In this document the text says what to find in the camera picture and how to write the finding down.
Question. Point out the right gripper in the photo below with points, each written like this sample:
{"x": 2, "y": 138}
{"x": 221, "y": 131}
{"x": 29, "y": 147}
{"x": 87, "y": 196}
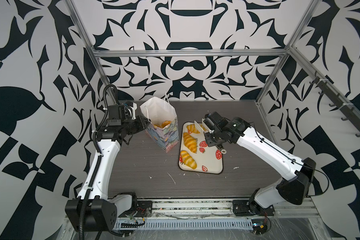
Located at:
{"x": 209, "y": 142}

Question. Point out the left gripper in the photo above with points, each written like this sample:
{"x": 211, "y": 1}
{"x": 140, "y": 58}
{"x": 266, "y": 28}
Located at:
{"x": 142, "y": 123}

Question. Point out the white and steel tongs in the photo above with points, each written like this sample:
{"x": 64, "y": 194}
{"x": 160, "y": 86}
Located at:
{"x": 199, "y": 127}

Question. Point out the colourful printed paper bag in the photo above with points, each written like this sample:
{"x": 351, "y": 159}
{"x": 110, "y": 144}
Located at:
{"x": 157, "y": 111}

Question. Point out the column fake croissant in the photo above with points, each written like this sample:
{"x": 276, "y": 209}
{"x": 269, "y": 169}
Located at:
{"x": 190, "y": 142}

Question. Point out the ring shaped fake bread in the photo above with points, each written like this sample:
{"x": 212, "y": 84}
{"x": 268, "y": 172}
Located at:
{"x": 163, "y": 124}

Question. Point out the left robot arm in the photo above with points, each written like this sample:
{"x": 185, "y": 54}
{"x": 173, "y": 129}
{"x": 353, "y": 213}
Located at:
{"x": 92, "y": 210}

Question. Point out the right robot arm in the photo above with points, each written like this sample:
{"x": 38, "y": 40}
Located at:
{"x": 297, "y": 174}

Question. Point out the long striped fake croissant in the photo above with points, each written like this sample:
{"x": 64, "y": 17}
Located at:
{"x": 193, "y": 129}

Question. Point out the bottom left fake croissant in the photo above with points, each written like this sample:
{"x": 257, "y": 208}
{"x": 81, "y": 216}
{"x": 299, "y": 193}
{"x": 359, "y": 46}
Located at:
{"x": 187, "y": 159}

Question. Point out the strawberry print tray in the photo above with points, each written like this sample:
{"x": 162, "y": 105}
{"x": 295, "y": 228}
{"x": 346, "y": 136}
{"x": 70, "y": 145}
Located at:
{"x": 208, "y": 159}

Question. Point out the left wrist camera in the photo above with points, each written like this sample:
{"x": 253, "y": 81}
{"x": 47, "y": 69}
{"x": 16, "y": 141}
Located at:
{"x": 121, "y": 114}

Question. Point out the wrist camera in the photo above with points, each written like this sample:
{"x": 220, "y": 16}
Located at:
{"x": 121, "y": 114}
{"x": 215, "y": 122}

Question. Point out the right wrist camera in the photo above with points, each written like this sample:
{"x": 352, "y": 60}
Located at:
{"x": 215, "y": 122}

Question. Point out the base rail with cable duct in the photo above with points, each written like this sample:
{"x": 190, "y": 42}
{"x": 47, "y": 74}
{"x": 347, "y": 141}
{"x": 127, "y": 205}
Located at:
{"x": 205, "y": 219}

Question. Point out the aluminium frame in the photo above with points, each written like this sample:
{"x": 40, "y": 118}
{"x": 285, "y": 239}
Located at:
{"x": 249, "y": 59}

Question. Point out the wall hook rack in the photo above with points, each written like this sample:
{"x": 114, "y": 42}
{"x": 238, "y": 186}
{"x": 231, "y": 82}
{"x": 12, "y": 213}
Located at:
{"x": 339, "y": 101}

